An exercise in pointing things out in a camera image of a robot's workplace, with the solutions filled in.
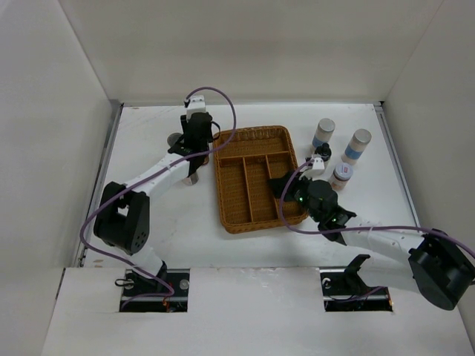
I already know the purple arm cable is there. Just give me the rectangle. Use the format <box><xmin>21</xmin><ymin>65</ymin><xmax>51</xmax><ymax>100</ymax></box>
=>
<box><xmin>79</xmin><ymin>87</ymin><xmax>238</xmax><ymax>311</ymax></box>
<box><xmin>278</xmin><ymin>159</ymin><xmax>475</xmax><ymax>260</ymax></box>

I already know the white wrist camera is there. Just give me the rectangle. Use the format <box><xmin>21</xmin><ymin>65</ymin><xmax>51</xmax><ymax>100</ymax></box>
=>
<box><xmin>304</xmin><ymin>155</ymin><xmax>326</xmax><ymax>180</ymax></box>
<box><xmin>184</xmin><ymin>95</ymin><xmax>206</xmax><ymax>119</ymax></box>

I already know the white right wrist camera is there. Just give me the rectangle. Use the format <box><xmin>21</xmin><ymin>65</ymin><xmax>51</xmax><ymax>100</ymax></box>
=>
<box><xmin>304</xmin><ymin>155</ymin><xmax>326</xmax><ymax>180</ymax></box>

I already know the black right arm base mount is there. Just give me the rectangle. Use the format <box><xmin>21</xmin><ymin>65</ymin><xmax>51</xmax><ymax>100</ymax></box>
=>
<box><xmin>320</xmin><ymin>254</ymin><xmax>393</xmax><ymax>312</ymax></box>

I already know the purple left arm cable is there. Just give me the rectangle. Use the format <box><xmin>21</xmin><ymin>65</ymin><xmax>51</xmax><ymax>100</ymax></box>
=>
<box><xmin>79</xmin><ymin>87</ymin><xmax>238</xmax><ymax>311</ymax></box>

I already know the blue label salt jar right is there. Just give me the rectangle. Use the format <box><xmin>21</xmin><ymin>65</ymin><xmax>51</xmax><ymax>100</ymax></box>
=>
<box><xmin>341</xmin><ymin>128</ymin><xmax>372</xmax><ymax>165</ymax></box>

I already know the brown wicker divided basket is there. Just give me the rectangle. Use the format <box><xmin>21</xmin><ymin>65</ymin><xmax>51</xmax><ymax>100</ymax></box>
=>
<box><xmin>213</xmin><ymin>125</ymin><xmax>298</xmax><ymax>234</ymax></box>

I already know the blue label salt jar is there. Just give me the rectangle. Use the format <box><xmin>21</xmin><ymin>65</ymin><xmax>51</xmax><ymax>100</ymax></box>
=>
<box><xmin>341</xmin><ymin>128</ymin><xmax>372</xmax><ymax>165</ymax></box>
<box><xmin>311</xmin><ymin>118</ymin><xmax>335</xmax><ymax>153</ymax></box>

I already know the white lid pepper jar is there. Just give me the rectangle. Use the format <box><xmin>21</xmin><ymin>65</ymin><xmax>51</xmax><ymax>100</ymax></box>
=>
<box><xmin>183</xmin><ymin>171</ymin><xmax>199</xmax><ymax>186</ymax></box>

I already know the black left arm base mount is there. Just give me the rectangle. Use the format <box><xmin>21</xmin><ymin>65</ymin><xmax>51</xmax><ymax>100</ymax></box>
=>
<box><xmin>114</xmin><ymin>269</ymin><xmax>191</xmax><ymax>313</ymax></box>

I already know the blue label salt jar left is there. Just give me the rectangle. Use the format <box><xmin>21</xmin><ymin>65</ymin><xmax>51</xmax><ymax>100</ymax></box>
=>
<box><xmin>311</xmin><ymin>118</ymin><xmax>335</xmax><ymax>153</ymax></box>

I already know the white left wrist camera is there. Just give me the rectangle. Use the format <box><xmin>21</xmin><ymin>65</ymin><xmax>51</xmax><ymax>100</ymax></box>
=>
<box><xmin>184</xmin><ymin>95</ymin><xmax>206</xmax><ymax>119</ymax></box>

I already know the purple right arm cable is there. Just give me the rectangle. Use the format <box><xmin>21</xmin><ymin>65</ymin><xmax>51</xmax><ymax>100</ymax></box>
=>
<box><xmin>278</xmin><ymin>159</ymin><xmax>475</xmax><ymax>260</ymax></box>

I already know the black cap white bottle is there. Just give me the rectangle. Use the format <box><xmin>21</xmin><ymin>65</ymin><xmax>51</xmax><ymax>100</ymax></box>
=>
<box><xmin>314</xmin><ymin>142</ymin><xmax>332</xmax><ymax>162</ymax></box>

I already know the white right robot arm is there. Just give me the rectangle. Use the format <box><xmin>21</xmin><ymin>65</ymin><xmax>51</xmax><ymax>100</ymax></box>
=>
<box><xmin>268</xmin><ymin>171</ymin><xmax>474</xmax><ymax>311</ymax></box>

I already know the red label spice jar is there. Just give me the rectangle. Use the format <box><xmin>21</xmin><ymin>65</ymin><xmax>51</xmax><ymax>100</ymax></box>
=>
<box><xmin>328</xmin><ymin>162</ymin><xmax>353</xmax><ymax>191</ymax></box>

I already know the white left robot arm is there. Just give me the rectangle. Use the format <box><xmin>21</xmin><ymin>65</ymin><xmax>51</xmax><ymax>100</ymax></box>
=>
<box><xmin>94</xmin><ymin>111</ymin><xmax>213</xmax><ymax>296</ymax></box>

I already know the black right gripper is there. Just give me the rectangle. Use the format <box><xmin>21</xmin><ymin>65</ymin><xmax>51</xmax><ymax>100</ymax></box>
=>
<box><xmin>267</xmin><ymin>169</ymin><xmax>322</xmax><ymax>223</ymax></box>

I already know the dark lid spice jar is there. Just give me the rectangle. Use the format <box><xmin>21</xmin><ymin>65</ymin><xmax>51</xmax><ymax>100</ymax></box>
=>
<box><xmin>167</xmin><ymin>133</ymin><xmax>182</xmax><ymax>147</ymax></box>

